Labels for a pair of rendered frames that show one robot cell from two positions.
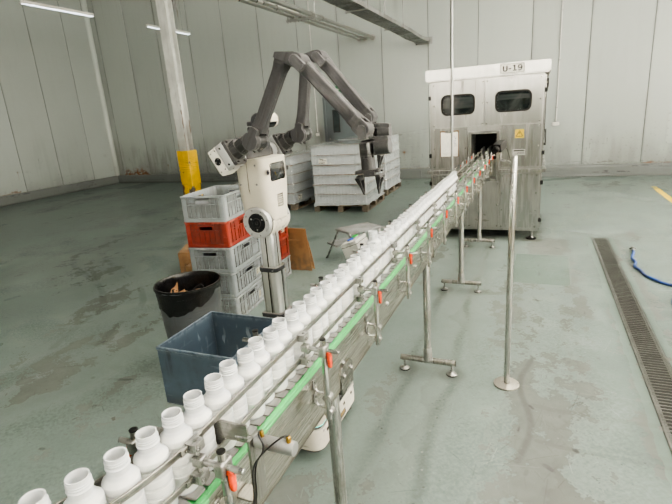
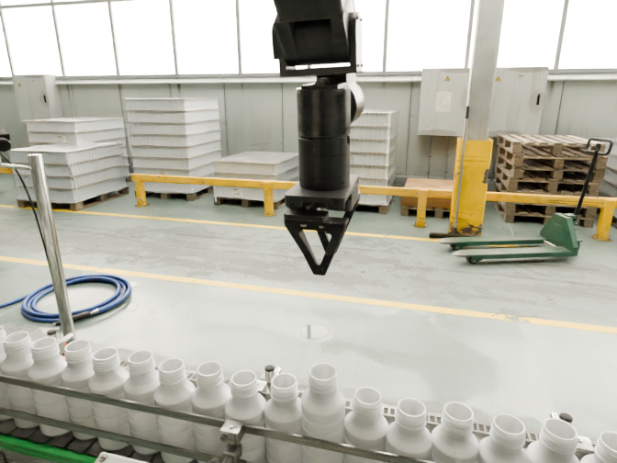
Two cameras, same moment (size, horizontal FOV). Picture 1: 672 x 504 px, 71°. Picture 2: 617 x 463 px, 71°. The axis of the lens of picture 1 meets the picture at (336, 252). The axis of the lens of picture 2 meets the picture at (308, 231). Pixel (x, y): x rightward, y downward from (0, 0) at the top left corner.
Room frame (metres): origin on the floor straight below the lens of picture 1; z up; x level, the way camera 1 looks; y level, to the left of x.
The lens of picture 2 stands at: (1.98, 0.32, 1.55)
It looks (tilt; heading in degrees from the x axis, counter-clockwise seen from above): 18 degrees down; 262
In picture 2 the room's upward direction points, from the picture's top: straight up
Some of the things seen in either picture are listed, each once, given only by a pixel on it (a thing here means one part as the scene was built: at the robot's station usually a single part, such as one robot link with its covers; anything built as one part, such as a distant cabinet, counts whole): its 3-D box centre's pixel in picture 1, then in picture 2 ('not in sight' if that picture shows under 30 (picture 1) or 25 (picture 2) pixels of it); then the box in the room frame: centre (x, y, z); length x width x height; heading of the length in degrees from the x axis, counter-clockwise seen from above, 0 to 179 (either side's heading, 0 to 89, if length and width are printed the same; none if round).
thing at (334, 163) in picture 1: (349, 174); not in sight; (8.86, -0.35, 0.59); 1.24 x 1.03 x 1.17; 159
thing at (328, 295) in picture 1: (327, 306); not in sight; (1.41, 0.04, 1.08); 0.06 x 0.06 x 0.17
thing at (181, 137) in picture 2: not in sight; (178, 146); (3.05, -7.05, 0.76); 1.25 x 1.03 x 1.52; 68
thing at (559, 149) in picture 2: not in sight; (541, 176); (-1.98, -4.90, 0.51); 1.26 x 1.08 x 1.02; 66
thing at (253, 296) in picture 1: (233, 296); not in sight; (4.15, 0.98, 0.11); 0.61 x 0.41 x 0.22; 162
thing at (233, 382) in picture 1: (232, 396); not in sight; (0.93, 0.25, 1.08); 0.06 x 0.06 x 0.17
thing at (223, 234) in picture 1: (224, 226); not in sight; (4.16, 0.98, 0.78); 0.61 x 0.41 x 0.22; 163
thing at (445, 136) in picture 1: (449, 143); not in sight; (6.04, -1.51, 1.22); 0.23 x 0.03 x 0.32; 67
